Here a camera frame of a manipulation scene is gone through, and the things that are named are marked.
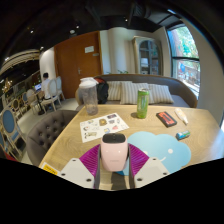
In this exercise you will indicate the small teal eraser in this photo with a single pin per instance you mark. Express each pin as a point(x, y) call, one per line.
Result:
point(183, 135)

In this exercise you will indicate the white sticker sheet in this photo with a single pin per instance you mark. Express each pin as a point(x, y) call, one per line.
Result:
point(101, 128)

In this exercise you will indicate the glass-door cabinet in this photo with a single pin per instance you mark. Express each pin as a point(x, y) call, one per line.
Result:
point(148, 56)

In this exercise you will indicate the black backpack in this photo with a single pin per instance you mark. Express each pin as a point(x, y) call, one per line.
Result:
point(102, 91)

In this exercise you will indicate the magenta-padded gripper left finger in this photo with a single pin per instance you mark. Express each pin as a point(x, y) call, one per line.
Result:
point(87, 163)

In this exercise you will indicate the blue cloud-shaped mouse pad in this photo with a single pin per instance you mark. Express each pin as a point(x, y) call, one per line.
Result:
point(173, 151)

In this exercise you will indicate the clear plastic shaker bottle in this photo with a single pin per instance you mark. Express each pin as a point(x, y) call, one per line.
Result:
point(89, 98)

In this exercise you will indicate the green drink can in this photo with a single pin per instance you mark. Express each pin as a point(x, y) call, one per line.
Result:
point(142, 104)

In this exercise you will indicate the brown wooden door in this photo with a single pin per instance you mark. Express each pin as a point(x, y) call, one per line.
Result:
point(75, 63)

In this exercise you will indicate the person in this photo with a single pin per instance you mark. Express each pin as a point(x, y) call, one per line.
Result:
point(46, 87)

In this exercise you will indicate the grey curved sofa bench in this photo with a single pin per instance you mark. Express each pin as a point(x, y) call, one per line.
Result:
point(183, 91)

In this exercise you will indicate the yellow and white code card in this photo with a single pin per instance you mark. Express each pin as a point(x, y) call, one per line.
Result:
point(50, 168)

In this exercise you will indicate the grey tufted armchair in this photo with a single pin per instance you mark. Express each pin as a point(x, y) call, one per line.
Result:
point(46, 133)

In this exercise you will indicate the group of white chairs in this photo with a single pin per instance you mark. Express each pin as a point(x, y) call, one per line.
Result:
point(13, 123)

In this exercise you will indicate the white tube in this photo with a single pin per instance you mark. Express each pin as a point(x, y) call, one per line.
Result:
point(181, 116)

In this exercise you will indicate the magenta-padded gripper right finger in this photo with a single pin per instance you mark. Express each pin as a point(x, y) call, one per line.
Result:
point(141, 162)

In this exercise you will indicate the black-framed window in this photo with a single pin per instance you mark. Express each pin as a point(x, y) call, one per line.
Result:
point(185, 56)

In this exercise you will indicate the striped cushion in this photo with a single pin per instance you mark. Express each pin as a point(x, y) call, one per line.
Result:
point(130, 94)
point(114, 90)
point(161, 94)

